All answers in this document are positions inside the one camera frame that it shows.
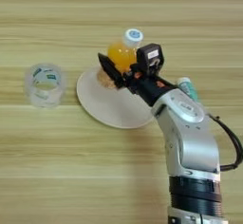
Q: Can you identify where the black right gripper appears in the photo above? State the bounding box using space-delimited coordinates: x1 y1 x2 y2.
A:
97 52 178 107

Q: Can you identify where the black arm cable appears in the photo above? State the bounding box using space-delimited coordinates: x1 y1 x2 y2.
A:
208 114 243 172

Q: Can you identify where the beige round plate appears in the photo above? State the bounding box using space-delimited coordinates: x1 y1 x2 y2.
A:
76 65 156 130

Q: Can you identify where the white green tube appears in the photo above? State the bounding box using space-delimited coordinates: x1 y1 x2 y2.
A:
176 76 200 103

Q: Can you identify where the orange juice bottle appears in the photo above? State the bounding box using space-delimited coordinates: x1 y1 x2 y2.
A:
96 28 144 90

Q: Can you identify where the clear plastic cup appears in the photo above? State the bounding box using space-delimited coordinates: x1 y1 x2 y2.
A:
24 63 67 109

